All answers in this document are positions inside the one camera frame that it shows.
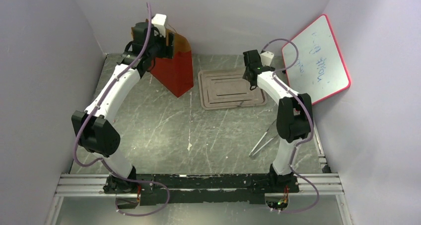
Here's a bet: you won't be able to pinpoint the red framed whiteboard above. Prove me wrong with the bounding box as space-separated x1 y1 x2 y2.
281 14 351 104

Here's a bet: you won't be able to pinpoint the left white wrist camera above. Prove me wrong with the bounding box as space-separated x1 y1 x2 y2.
151 13 167 34

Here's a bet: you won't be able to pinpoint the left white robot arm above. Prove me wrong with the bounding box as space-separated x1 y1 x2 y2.
71 20 174 193

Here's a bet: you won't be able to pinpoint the red brown paper bag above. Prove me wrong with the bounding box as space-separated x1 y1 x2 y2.
131 25 195 98

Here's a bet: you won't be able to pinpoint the metal baking tray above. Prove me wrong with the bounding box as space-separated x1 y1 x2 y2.
198 69 267 110

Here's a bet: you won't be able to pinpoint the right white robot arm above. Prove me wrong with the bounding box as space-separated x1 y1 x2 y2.
243 50 314 192

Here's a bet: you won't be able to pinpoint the aluminium rail frame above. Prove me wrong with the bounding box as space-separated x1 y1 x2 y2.
47 129 354 225

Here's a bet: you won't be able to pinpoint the metal tongs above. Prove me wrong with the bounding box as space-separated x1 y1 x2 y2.
249 120 278 157

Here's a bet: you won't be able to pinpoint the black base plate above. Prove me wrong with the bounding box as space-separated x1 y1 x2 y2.
103 172 299 206

